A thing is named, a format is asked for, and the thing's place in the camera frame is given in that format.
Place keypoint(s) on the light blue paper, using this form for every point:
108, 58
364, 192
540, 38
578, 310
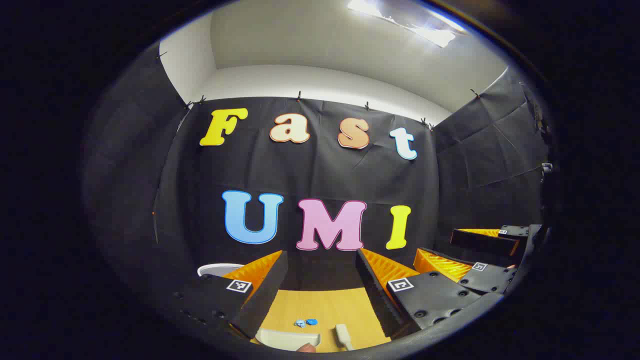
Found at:
300, 323

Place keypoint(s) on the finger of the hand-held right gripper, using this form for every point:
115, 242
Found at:
480, 242
487, 280

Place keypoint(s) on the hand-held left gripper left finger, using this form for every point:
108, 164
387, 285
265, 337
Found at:
267, 295

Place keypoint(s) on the small grey broom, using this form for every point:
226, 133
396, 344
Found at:
342, 334

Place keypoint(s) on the grey plastic dustpan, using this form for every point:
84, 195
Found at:
285, 339

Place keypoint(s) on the grey ribbed garbage bin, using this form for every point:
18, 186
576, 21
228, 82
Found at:
220, 265

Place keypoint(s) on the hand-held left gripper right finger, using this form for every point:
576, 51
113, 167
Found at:
375, 295

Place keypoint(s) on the dark blue paper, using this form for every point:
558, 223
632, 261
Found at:
312, 321

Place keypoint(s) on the wooden desktop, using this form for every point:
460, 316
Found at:
325, 305

